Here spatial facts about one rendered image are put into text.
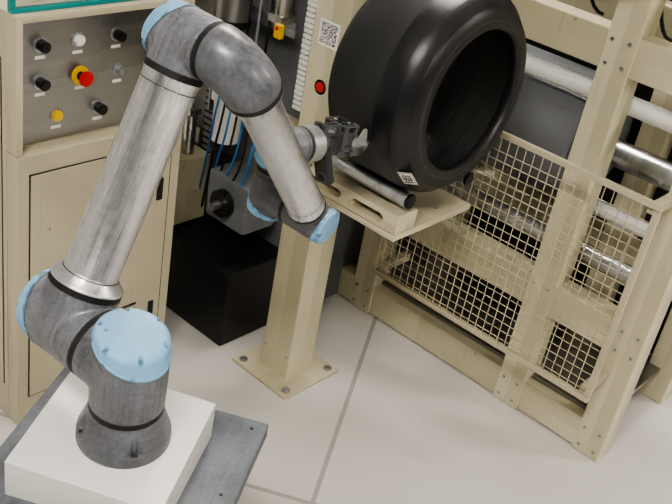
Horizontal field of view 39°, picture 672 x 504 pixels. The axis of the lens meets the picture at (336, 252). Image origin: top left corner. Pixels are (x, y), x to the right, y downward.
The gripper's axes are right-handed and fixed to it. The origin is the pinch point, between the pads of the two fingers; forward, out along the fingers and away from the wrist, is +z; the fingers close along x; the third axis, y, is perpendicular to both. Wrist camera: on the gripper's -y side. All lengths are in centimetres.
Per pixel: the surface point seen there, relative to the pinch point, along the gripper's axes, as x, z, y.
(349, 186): 10.4, 13.7, -18.3
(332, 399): 12, 40, -102
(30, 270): 61, -52, -59
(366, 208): 3.8, 15.3, -22.4
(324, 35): 35.7, 17.5, 17.2
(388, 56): -0.9, -1.2, 24.0
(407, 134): -10.7, 2.1, 7.1
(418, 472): -29, 36, -103
